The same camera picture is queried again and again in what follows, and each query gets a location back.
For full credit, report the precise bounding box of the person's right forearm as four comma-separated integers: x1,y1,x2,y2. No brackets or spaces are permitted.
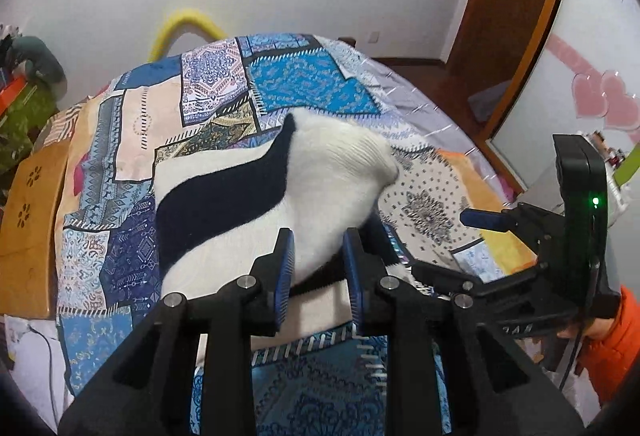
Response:
575,285,640,411

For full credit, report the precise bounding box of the white wardrobe door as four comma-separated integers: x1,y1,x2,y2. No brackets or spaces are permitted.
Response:
487,0,640,217

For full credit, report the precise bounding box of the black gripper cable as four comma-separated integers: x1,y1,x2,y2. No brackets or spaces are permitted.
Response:
559,261,602,394

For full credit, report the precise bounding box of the pink heart sticker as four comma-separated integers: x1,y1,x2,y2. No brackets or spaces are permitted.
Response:
546,32,640,133

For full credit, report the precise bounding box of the orange box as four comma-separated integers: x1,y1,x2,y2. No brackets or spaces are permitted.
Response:
0,74,32,113

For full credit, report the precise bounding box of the small wooden folding table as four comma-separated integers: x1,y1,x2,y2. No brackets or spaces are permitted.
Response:
0,139,70,320

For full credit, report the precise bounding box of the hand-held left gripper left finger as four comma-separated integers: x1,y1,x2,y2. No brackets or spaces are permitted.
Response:
57,227,297,436

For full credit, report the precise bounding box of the grey plush toy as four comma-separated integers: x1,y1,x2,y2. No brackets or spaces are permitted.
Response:
11,35,69,88

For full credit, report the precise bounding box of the white sheet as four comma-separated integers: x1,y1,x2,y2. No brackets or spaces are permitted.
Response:
0,315,75,422

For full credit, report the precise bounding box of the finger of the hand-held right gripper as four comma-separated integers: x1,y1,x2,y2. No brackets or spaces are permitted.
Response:
410,260,482,300
459,203,567,243

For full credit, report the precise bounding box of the grey checked bedsheet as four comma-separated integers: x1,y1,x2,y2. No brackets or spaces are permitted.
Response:
320,36,507,199

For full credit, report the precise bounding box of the person's right hand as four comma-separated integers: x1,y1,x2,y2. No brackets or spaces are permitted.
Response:
556,322,590,343

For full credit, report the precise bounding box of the green patterned storage bag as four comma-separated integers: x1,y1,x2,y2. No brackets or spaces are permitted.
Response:
0,84,62,174

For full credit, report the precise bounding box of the blue patchwork printed blanket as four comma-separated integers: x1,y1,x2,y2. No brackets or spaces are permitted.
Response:
54,33,539,436

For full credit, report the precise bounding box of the white and navy sweater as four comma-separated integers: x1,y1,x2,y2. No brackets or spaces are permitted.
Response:
152,108,427,365

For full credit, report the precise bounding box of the orange yellow blanket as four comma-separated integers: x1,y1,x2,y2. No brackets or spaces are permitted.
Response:
439,148,539,276

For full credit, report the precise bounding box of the brown wooden door frame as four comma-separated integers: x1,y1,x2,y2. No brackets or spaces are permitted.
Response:
444,0,577,198

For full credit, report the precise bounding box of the grey floor cloth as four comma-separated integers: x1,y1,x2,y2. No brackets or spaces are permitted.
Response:
467,80,513,123

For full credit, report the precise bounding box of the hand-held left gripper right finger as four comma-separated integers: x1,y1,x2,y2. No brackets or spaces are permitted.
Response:
342,227,587,436

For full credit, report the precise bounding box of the yellow foam tube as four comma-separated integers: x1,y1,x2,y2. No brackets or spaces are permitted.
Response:
150,8,227,63

